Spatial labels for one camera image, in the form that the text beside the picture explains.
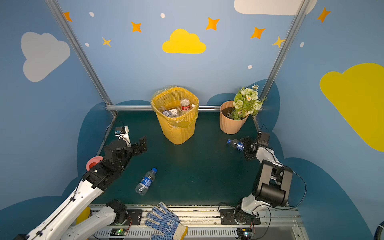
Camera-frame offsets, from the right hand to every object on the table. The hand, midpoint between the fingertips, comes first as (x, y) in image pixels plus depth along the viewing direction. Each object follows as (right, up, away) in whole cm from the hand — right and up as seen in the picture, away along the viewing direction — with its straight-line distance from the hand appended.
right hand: (243, 143), depth 94 cm
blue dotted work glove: (-47, -36, -20) cm, 63 cm away
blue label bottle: (-49, +19, -7) cm, 53 cm away
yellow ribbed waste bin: (-40, +9, -7) cm, 41 cm away
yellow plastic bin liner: (-43, +25, +11) cm, 51 cm away
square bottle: (-43, +20, -1) cm, 47 cm away
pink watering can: (-88, -9, -12) cm, 89 cm away
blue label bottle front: (-60, -23, -14) cm, 66 cm away
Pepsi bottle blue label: (-2, -1, +8) cm, 8 cm away
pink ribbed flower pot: (-7, +11, +7) cm, 15 cm away
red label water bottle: (-37, +25, -1) cm, 44 cm away
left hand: (-58, +5, -21) cm, 62 cm away
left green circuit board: (-68, -41, -22) cm, 82 cm away
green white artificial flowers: (+1, +26, -3) cm, 26 cm away
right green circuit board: (-7, -42, -22) cm, 48 cm away
